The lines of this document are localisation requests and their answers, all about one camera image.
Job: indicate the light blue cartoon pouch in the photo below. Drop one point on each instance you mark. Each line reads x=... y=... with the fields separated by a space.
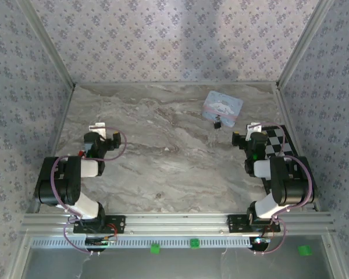
x=222 y=104

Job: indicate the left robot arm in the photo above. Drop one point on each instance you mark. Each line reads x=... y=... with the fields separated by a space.
x=72 y=186

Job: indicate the small red piece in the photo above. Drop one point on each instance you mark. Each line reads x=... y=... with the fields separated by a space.
x=81 y=153

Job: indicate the black white checkerboard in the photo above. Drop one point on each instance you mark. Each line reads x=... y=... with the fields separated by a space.
x=274 y=142

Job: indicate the small circuit board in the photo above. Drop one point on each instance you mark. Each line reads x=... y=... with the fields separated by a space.
x=260 y=241
x=101 y=241

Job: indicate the green plastic block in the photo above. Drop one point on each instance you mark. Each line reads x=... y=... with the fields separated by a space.
x=195 y=243
x=304 y=250
x=155 y=249

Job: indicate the grey sheet metal panel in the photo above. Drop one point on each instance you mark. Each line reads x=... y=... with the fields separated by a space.
x=192 y=264

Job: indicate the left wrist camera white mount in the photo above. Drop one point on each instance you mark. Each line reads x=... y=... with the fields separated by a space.
x=98 y=129

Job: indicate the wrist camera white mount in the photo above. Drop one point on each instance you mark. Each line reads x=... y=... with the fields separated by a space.
x=98 y=129
x=253 y=129

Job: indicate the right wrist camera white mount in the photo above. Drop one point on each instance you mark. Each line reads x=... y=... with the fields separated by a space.
x=253 y=129

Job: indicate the aluminium table side rail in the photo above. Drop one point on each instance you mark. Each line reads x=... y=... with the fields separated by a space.
x=288 y=116
x=54 y=145

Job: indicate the long aluminium frame rail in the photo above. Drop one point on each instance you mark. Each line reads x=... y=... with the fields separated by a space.
x=177 y=223

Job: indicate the aluminium corner post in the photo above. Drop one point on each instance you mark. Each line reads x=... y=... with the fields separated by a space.
x=50 y=43
x=304 y=43

